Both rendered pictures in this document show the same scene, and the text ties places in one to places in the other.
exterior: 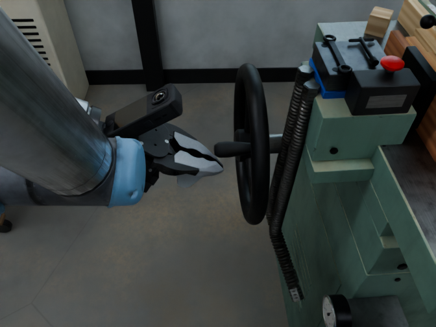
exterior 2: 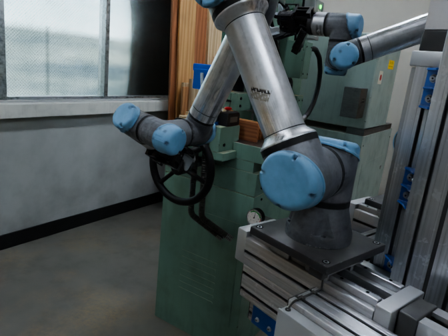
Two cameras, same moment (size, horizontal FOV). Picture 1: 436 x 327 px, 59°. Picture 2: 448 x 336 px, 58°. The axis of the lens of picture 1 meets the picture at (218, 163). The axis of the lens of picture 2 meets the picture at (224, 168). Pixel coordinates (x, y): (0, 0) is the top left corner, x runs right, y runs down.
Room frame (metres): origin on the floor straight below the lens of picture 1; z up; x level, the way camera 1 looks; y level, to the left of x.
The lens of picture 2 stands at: (-0.44, 0.98, 1.18)
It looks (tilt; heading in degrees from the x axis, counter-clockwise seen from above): 15 degrees down; 305
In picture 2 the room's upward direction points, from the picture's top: 6 degrees clockwise
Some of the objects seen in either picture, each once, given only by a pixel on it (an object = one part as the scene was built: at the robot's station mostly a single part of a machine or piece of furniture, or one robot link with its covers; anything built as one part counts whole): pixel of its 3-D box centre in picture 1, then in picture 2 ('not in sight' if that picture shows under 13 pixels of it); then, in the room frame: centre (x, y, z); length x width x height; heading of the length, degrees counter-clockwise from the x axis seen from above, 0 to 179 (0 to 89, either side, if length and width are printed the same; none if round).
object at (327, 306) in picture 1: (337, 315); (256, 219); (0.24, -0.20, 0.65); 0.06 x 0.04 x 0.08; 4
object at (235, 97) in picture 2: not in sight; (239, 103); (0.52, -0.42, 1.03); 0.14 x 0.07 x 0.09; 94
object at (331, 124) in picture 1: (347, 108); (214, 135); (0.47, -0.21, 0.91); 0.15 x 0.14 x 0.09; 4
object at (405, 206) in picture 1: (390, 126); (225, 144); (0.48, -0.29, 0.87); 0.61 x 0.30 x 0.06; 4
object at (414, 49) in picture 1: (392, 88); not in sight; (0.47, -0.27, 0.95); 0.09 x 0.07 x 0.09; 4
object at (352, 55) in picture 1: (359, 71); (217, 116); (0.46, -0.20, 0.99); 0.13 x 0.11 x 0.06; 4
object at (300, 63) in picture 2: not in sight; (298, 59); (0.38, -0.62, 1.22); 0.09 x 0.08 x 0.15; 94
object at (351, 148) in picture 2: not in sight; (328, 166); (-0.12, 0.14, 0.98); 0.13 x 0.12 x 0.14; 90
